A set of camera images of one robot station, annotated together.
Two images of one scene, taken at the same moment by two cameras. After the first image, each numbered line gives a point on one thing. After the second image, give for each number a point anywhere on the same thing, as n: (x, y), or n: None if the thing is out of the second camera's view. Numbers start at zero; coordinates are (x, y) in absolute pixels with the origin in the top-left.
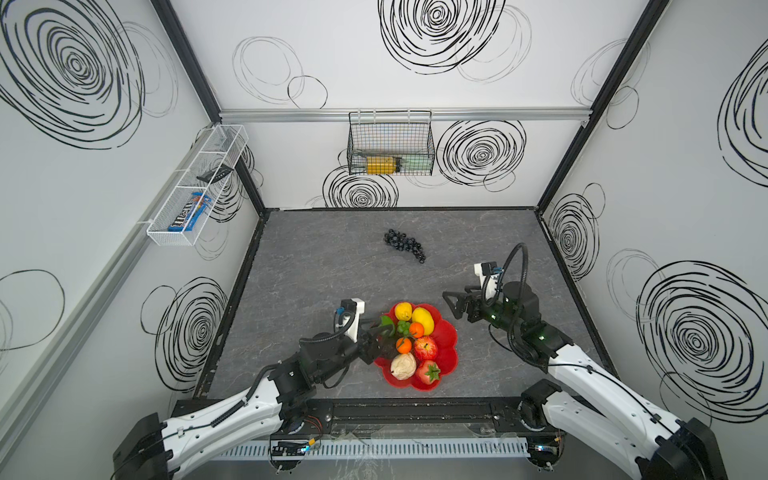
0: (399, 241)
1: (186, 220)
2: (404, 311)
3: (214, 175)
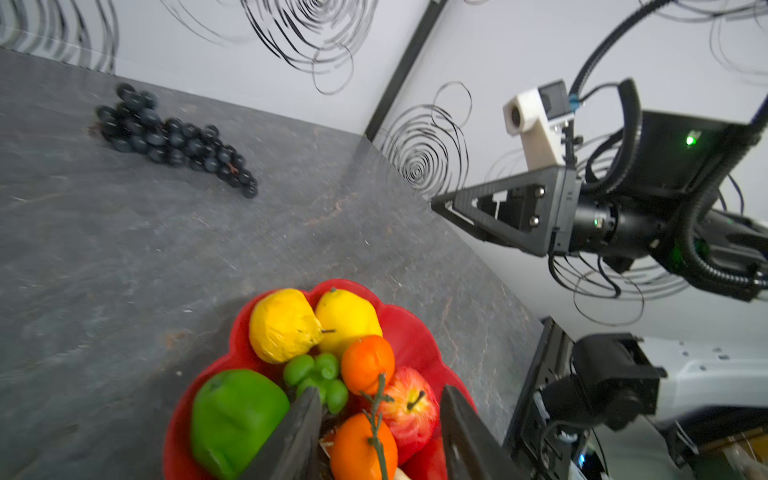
0: (134, 124)
1: None
2: (283, 326)
3: None
